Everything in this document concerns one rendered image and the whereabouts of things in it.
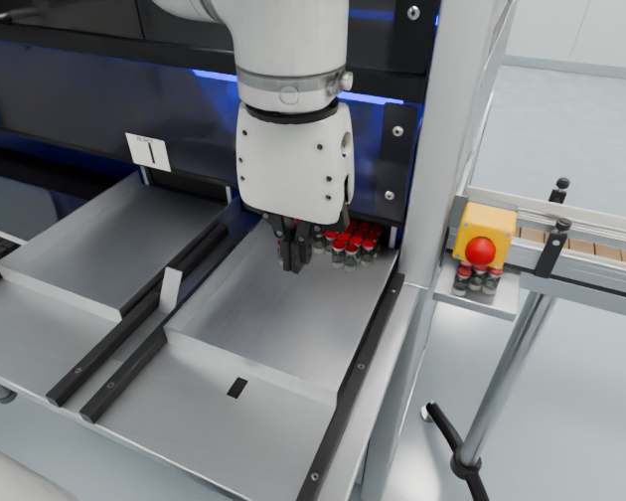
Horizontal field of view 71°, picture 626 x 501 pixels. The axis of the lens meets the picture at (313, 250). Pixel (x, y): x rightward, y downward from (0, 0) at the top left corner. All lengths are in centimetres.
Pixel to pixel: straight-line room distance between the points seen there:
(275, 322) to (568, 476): 123
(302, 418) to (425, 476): 100
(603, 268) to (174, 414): 67
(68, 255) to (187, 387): 38
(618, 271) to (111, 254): 84
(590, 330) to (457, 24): 173
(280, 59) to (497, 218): 44
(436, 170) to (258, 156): 31
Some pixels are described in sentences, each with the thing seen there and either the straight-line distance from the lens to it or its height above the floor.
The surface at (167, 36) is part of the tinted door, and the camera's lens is 76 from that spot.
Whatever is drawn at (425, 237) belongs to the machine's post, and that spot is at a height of 98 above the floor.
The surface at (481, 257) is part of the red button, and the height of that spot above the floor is 100.
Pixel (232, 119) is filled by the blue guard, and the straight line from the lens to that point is 72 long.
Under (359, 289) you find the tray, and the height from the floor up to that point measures 88.
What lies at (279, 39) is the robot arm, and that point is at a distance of 32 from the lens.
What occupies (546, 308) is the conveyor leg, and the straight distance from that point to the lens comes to 94.
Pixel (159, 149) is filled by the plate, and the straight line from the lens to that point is 85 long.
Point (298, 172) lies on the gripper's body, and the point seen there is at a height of 121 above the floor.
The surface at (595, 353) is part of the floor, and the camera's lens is 207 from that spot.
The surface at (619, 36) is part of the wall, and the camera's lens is 532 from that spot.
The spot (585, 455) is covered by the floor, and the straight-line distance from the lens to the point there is 177.
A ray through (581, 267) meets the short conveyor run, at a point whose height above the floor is 92.
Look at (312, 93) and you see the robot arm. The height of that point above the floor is 128.
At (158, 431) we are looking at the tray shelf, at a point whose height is 88.
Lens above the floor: 139
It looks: 39 degrees down
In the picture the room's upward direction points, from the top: straight up
